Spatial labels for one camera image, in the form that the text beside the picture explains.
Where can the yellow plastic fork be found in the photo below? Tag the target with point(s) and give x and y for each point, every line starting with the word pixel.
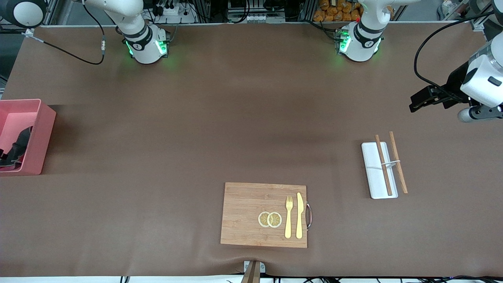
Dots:
pixel 289 220

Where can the white power strip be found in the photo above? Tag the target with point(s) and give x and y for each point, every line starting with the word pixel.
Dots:
pixel 173 11

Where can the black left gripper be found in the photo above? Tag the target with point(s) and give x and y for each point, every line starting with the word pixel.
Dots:
pixel 456 85

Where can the bamboo cutting board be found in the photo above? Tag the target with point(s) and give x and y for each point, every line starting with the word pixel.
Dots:
pixel 247 214

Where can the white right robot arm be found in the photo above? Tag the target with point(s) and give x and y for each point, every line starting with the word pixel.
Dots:
pixel 145 47

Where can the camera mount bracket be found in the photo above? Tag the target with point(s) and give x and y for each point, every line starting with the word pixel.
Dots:
pixel 253 271

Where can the white rectangular tray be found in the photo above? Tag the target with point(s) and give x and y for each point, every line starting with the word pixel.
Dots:
pixel 373 173

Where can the yellow plastic knife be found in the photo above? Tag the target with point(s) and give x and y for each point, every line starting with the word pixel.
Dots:
pixel 300 216

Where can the thin white chopstick band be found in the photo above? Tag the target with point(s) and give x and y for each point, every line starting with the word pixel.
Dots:
pixel 393 162

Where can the bag of orange snacks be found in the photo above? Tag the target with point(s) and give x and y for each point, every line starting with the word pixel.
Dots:
pixel 338 11

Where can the grey and pink cloth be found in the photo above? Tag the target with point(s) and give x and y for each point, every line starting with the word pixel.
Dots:
pixel 17 151

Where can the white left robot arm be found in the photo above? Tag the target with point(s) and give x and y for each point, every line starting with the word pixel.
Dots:
pixel 363 43

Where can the lemon slice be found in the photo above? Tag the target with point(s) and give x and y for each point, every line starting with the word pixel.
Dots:
pixel 275 219
pixel 263 219

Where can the brown wooden chopstick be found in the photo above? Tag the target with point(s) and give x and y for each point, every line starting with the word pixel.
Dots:
pixel 398 163
pixel 383 165

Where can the pink plastic bin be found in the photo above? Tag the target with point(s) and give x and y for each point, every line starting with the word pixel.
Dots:
pixel 39 133

